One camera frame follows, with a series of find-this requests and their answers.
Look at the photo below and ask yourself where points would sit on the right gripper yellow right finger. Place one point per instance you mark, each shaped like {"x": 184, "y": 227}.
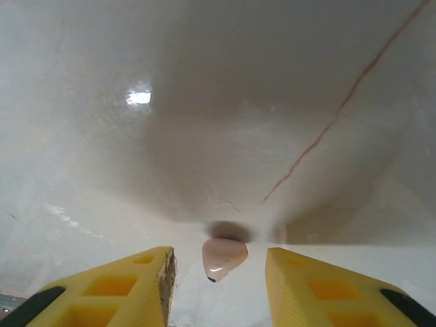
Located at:
{"x": 323, "y": 299}

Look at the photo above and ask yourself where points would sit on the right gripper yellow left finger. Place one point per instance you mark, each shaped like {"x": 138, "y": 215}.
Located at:
{"x": 102, "y": 299}

